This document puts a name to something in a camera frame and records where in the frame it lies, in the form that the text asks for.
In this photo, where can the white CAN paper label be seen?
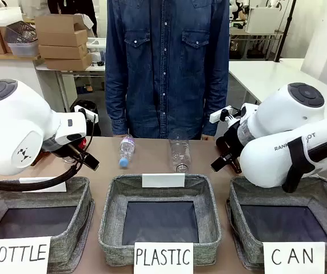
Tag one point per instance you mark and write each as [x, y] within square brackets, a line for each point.
[293, 257]

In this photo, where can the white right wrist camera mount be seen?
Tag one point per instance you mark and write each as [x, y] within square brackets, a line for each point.
[219, 115]

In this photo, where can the brown glass bottle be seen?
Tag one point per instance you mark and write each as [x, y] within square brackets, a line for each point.
[237, 167]

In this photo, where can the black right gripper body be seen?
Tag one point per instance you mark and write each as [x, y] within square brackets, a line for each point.
[227, 132]

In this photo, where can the grey fabric bottle basket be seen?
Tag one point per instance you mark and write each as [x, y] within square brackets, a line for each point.
[75, 205]

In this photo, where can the grey fabric plastic basket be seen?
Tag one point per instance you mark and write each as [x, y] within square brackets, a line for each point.
[115, 217]

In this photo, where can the background person in black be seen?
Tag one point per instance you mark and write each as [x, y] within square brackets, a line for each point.
[66, 7]

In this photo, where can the clear plastic bottle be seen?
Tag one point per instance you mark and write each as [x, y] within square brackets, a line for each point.
[179, 154]

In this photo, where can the black chair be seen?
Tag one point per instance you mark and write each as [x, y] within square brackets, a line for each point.
[90, 125]

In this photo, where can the clear plastic container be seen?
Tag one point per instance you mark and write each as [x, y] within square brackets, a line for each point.
[23, 42]

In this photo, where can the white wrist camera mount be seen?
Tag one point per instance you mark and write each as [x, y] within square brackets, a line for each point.
[82, 111]
[219, 115]

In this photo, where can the person torso denim shirt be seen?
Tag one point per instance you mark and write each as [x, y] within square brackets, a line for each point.
[166, 71]

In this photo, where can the plastic bottle with blue cap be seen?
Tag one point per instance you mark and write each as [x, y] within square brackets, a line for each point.
[127, 149]

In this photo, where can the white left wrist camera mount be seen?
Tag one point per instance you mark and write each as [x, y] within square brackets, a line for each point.
[82, 111]

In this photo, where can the white foam sheet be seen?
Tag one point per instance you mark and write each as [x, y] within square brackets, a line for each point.
[3, 15]

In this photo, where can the person left forearm denim sleeve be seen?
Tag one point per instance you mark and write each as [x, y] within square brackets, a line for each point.
[216, 100]

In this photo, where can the open cardboard box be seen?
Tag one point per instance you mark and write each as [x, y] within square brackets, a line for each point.
[57, 23]

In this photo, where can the grey fabric can basket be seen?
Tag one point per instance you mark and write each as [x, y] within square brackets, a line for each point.
[239, 217]

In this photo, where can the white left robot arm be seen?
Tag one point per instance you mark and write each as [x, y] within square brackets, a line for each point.
[9, 128]

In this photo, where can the white PLASTIC paper label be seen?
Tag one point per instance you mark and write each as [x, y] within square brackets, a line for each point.
[163, 180]
[163, 257]

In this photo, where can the white background box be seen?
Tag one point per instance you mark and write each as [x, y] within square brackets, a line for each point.
[263, 20]

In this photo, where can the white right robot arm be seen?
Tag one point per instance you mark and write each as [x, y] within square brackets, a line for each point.
[266, 160]

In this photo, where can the red can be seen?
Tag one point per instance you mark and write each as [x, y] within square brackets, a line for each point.
[82, 141]

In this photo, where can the white BOTTLE paper label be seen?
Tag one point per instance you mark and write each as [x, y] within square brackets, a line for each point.
[17, 254]
[57, 188]

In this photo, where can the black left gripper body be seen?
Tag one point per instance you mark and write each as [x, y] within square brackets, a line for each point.
[86, 161]

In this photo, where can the person right forearm denim sleeve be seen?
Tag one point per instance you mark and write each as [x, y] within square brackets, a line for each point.
[116, 108]

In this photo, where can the flat cardboard box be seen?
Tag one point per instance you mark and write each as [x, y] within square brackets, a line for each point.
[67, 63]
[63, 38]
[63, 52]

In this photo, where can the white side table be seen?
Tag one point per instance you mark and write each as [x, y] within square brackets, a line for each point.
[9, 71]

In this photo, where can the white long table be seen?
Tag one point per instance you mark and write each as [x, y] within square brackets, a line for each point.
[266, 77]

